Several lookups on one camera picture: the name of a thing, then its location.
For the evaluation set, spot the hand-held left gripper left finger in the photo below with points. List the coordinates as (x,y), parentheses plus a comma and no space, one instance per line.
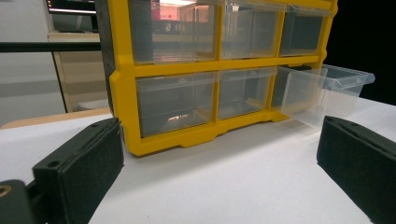
(77,168)

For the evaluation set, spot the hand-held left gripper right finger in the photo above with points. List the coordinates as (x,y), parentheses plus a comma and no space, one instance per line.
(361,168)

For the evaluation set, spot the yellow and black drawer organizer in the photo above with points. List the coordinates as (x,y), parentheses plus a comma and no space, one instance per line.
(124,93)

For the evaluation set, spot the clear plastic drawer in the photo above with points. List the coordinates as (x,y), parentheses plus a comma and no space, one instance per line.
(314,93)

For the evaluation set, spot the light wooden cabinet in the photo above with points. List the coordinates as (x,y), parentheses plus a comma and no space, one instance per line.
(84,77)

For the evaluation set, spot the grid of clear drawers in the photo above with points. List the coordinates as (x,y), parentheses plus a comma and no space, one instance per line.
(174,102)

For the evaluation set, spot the black curtain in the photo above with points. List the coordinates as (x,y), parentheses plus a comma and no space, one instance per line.
(364,46)

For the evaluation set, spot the black horizontal frame bar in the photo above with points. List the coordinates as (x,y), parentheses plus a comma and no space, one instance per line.
(46,46)

